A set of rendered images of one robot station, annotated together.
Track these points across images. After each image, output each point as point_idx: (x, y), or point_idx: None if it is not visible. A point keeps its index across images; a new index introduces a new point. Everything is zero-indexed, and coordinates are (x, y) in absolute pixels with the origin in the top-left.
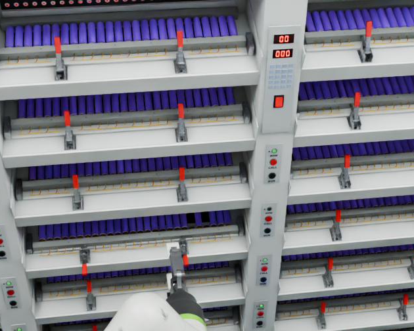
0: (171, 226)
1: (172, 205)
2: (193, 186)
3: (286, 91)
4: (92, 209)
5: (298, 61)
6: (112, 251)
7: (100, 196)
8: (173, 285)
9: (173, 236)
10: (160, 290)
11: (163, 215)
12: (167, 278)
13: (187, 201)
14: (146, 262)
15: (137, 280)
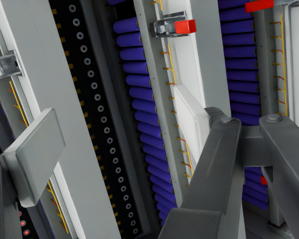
0: (140, 50)
1: (32, 89)
2: None
3: None
4: (84, 238)
5: None
6: (195, 161)
7: (70, 214)
8: (192, 140)
9: (154, 48)
10: (292, 45)
11: (130, 62)
12: (184, 136)
13: (14, 52)
14: (210, 104)
15: (269, 90)
